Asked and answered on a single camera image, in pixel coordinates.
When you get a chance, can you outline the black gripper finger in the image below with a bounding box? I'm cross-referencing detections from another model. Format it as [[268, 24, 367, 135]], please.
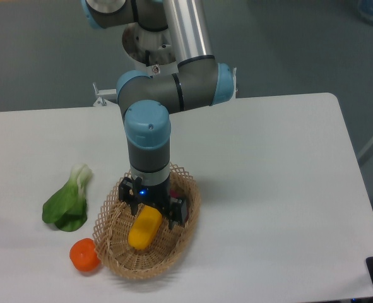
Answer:
[[119, 177, 142, 216], [166, 197, 187, 230]]

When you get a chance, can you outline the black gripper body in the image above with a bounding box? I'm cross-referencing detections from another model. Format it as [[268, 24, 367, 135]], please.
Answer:
[[129, 177, 170, 211]]

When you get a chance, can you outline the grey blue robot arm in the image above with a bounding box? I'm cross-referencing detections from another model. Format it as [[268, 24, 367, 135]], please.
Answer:
[[81, 1, 235, 227]]

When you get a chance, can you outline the red fruit in basket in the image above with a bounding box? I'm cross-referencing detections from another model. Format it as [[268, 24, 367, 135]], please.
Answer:
[[170, 189, 189, 215]]

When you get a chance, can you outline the woven wicker basket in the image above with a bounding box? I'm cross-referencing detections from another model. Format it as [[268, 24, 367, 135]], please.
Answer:
[[93, 163, 201, 280]]

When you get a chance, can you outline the green bok choy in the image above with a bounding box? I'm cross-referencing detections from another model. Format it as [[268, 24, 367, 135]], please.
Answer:
[[42, 163, 93, 232]]

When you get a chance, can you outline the orange persimmon fruit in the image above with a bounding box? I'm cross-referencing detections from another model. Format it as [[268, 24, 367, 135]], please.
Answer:
[[69, 238, 100, 272]]

